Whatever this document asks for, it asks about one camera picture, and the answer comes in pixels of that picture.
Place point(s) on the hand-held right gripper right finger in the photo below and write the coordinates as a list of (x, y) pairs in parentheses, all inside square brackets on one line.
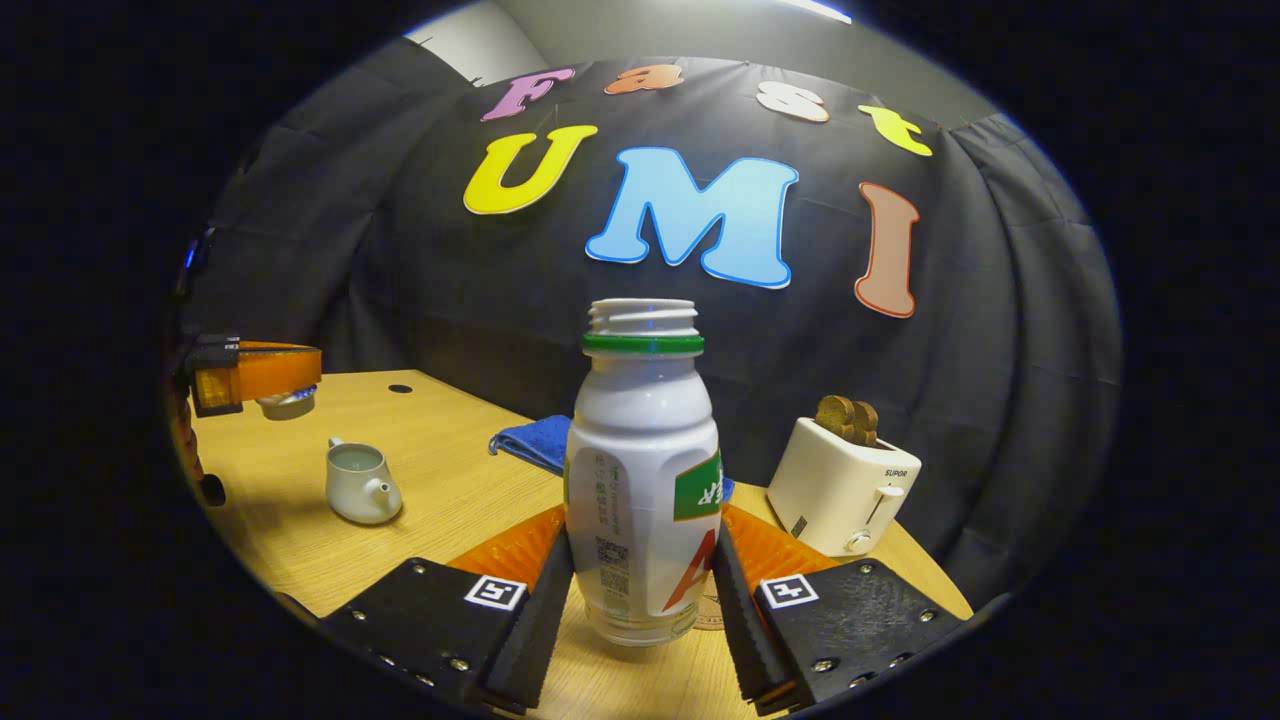
[(740, 625)]

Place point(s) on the white toaster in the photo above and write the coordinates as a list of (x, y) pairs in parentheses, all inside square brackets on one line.
[(835, 495)]

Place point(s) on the black backdrop cloth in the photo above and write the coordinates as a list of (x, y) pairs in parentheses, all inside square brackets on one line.
[(400, 280)]

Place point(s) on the brown toast slice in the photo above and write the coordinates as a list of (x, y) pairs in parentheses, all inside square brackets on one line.
[(866, 425), (835, 420)]

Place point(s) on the round beige coaster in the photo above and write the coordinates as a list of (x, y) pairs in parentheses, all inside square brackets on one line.
[(710, 610)]

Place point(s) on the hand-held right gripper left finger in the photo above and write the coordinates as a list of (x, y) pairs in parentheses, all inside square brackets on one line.
[(535, 630)]

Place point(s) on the white ceramic teacup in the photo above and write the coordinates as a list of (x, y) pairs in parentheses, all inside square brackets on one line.
[(360, 495)]

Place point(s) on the blue towel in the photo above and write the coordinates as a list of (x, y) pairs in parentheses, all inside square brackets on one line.
[(530, 445)]

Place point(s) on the white plastic water bottle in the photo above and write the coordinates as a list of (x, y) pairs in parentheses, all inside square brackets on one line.
[(640, 470)]

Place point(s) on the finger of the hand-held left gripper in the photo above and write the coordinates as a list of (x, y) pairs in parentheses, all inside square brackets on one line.
[(215, 352)]

